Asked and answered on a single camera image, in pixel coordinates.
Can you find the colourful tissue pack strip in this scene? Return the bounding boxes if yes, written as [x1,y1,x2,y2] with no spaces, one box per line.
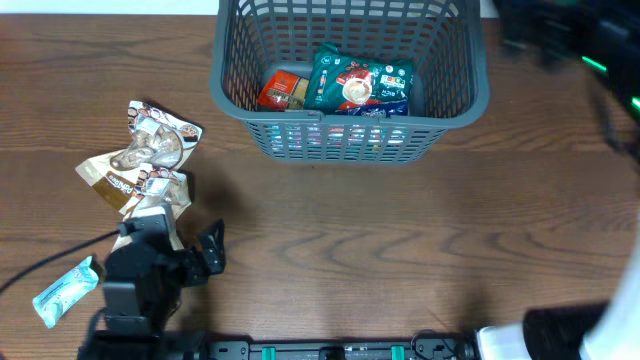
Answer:
[266,101,408,153]

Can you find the green Nescafe coffee bag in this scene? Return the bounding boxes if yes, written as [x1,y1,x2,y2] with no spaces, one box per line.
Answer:
[304,43,414,114]

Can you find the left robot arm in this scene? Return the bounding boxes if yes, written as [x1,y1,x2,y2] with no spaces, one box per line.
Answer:
[77,215,226,360]

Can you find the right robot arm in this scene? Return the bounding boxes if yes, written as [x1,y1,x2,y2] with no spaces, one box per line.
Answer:
[443,1,639,359]

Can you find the lower beige snack pouch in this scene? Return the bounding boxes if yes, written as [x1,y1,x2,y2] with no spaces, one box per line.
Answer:
[123,163,191,220]

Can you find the light blue wipes packet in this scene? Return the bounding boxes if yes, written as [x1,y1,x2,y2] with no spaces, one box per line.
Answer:
[32,256,100,329]

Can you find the upper brown snack pouch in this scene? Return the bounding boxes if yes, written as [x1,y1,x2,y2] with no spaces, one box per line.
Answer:
[110,100,203,170]

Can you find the brown snack pouch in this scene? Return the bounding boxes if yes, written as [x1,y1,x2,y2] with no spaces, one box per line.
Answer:
[110,100,203,170]
[75,151,144,215]

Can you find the middle brown snack pouch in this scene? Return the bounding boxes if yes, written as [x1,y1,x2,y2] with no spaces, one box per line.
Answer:
[75,151,144,215]

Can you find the grey plastic basket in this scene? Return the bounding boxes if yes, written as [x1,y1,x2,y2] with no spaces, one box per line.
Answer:
[210,0,490,164]

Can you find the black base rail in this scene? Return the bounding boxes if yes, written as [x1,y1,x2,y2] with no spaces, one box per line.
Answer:
[77,329,476,360]

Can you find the left black cable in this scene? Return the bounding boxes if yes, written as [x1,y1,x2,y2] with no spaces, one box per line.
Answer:
[0,229,121,296]

